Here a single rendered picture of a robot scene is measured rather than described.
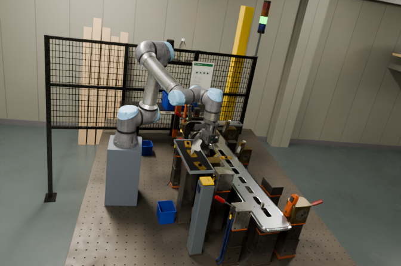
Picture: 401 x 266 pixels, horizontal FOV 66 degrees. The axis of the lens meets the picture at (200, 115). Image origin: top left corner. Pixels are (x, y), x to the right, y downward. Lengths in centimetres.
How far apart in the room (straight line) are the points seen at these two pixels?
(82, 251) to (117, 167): 48
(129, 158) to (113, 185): 21
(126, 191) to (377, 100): 476
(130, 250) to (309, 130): 417
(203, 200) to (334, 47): 399
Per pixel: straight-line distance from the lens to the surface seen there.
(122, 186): 202
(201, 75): 297
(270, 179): 199
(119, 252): 182
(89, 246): 186
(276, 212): 177
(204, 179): 157
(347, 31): 525
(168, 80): 151
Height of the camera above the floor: 199
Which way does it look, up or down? 20 degrees down
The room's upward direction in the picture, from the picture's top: 9 degrees clockwise
